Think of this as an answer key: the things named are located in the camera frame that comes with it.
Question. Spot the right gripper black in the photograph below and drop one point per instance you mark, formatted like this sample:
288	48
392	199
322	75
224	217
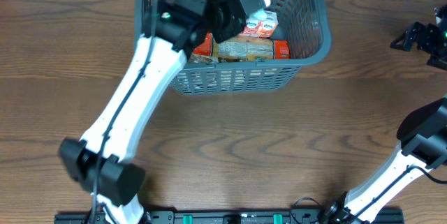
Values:
427	42

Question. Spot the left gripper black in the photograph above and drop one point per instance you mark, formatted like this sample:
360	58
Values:
232	29

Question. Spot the Kleenex tissue multipack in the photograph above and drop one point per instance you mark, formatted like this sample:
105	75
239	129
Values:
260	24

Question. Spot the beige snack pouch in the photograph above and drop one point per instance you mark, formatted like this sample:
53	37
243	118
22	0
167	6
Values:
201	59

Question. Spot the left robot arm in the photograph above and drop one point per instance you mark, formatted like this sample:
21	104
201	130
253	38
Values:
101	161

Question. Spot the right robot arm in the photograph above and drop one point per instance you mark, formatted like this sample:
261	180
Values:
421	146

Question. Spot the grey plastic lattice basket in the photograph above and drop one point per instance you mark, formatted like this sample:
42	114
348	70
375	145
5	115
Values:
303	24

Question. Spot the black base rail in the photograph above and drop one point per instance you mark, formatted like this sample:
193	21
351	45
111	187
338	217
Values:
385	216

